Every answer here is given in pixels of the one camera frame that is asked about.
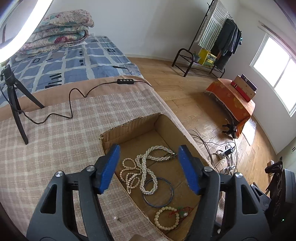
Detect bead bracelet with green charm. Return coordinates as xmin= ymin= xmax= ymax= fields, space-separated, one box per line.
xmin=153 ymin=206 xmax=195 ymax=232

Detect dark blue bangle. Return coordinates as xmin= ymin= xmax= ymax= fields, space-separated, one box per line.
xmin=142 ymin=177 xmax=175 ymax=208

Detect thick twisted pearl necklace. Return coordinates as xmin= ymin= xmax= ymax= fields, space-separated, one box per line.
xmin=135 ymin=145 xmax=178 ymax=195

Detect pink plaid blanket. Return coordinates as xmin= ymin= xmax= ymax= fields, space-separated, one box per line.
xmin=0 ymin=75 xmax=226 ymax=241

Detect black clamp on floor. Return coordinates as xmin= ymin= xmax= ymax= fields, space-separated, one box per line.
xmin=222 ymin=123 xmax=237 ymax=138

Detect brown cardboard box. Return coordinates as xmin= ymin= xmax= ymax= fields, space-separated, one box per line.
xmin=100 ymin=113 xmax=208 ymax=240

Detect red and tan boxes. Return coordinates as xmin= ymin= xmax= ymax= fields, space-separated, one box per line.
xmin=231 ymin=74 xmax=257 ymax=102

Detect orange covered low table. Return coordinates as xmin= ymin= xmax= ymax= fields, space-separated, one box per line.
xmin=206 ymin=78 xmax=255 ymax=138

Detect window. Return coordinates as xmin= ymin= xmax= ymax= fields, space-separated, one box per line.
xmin=250 ymin=22 xmax=295 ymax=116

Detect black clothes rack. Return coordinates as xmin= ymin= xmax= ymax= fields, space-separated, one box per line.
xmin=171 ymin=0 xmax=242 ymax=79

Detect yellow box on rack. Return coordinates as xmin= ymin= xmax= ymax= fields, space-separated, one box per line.
xmin=198 ymin=49 xmax=216 ymax=67

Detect blue patterned bed sheet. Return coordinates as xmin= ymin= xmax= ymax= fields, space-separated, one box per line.
xmin=11 ymin=36 xmax=142 ymax=93

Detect dark hanging clothes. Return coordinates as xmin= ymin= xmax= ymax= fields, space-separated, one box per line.
xmin=211 ymin=19 xmax=243 ymax=71

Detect striped hanging towel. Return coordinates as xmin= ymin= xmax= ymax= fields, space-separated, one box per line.
xmin=196 ymin=1 xmax=228 ymax=51

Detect folded floral quilt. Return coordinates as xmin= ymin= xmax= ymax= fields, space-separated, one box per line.
xmin=16 ymin=9 xmax=94 ymax=57

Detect white power strip with cables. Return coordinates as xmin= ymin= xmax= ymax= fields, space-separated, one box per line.
xmin=188 ymin=128 xmax=239 ymax=174

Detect black power cable with remote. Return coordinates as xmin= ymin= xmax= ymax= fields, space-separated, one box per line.
xmin=0 ymin=78 xmax=153 ymax=125

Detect white ring light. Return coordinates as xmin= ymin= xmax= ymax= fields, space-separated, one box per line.
xmin=1 ymin=0 xmax=53 ymax=65

